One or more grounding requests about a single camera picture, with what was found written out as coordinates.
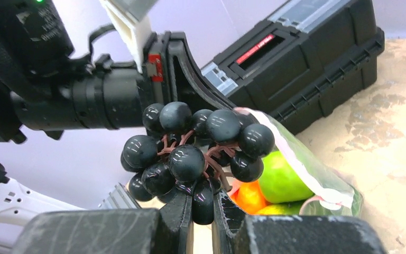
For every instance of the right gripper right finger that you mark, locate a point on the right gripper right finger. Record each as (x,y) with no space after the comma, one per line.
(236,232)

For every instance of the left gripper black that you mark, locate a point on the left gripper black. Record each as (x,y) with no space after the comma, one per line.
(113,95)

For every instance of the clear zip top bag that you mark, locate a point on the clear zip top bag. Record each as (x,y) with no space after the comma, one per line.
(324,181)

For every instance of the orange tangerine toy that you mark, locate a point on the orange tangerine toy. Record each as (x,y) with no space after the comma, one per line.
(248,196)

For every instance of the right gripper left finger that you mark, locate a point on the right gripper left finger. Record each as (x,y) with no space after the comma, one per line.
(145,230)

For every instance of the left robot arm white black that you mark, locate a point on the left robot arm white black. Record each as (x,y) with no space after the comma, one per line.
(36,75)

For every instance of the black grapes toy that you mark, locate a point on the black grapes toy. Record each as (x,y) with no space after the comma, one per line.
(187,152)

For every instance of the black toolbox red handle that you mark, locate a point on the black toolbox red handle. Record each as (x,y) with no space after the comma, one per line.
(302,61)

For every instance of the green apple toy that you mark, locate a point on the green apple toy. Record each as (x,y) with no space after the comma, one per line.
(279,183)

